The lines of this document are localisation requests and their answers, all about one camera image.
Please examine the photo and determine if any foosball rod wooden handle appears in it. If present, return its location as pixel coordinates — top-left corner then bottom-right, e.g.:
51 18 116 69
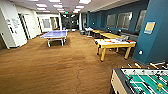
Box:
134 62 143 69
149 62 159 69

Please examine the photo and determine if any small white table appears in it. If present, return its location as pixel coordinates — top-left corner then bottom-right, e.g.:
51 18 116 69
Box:
84 27 94 38

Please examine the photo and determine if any dark grey round bin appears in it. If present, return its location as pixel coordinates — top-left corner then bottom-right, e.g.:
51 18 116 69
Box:
79 29 86 36

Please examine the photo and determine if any orange snack box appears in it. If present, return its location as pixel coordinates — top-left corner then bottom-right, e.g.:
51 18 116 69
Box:
102 38 116 44

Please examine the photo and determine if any blue ping pong table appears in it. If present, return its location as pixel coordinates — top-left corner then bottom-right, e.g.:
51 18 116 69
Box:
39 29 69 48

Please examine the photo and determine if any yellow notice board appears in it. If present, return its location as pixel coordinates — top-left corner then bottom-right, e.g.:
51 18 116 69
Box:
143 21 156 35

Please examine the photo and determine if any foosball table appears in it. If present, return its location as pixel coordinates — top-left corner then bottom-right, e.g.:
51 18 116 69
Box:
109 67 168 94

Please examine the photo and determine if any glass wall window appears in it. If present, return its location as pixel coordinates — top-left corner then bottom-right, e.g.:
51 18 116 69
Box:
116 11 133 30
106 13 117 28
135 9 148 33

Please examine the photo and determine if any rectangular ceiling light panel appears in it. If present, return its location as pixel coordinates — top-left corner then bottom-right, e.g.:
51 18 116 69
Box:
75 4 85 10
53 4 63 9
48 0 62 3
78 0 92 5

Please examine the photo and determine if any yellow air hockey table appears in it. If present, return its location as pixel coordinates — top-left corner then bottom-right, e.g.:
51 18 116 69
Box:
94 37 137 63

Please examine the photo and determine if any yellow wooden table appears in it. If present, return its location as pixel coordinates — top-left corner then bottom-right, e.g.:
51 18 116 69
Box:
91 29 106 36
99 32 122 41

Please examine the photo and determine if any white wall outlet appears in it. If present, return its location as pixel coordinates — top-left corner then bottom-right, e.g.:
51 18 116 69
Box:
138 49 144 56

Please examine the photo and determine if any colourful puzzle box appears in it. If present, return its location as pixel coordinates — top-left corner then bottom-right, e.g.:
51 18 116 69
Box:
115 37 128 43

